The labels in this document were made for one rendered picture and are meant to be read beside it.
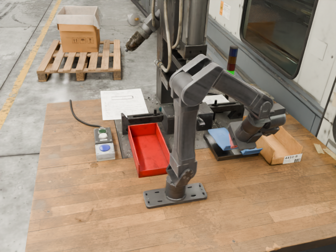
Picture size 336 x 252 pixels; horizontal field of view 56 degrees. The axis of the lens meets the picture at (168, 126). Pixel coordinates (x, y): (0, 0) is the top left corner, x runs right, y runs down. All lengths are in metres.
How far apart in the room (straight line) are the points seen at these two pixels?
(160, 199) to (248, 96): 0.41
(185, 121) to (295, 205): 0.47
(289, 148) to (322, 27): 0.58
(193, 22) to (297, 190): 0.68
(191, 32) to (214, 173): 0.51
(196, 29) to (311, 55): 0.67
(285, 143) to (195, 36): 0.55
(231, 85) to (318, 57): 0.81
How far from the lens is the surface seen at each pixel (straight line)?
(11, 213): 2.39
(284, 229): 1.02
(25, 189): 2.53
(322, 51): 1.58
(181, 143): 0.87
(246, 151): 1.19
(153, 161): 1.16
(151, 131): 1.29
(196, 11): 1.15
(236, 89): 0.87
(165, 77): 1.23
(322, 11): 1.61
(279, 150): 1.31
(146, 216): 0.98
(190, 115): 0.83
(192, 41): 1.18
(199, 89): 0.78
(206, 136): 1.28
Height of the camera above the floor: 1.63
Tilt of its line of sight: 32 degrees down
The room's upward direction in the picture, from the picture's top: 2 degrees clockwise
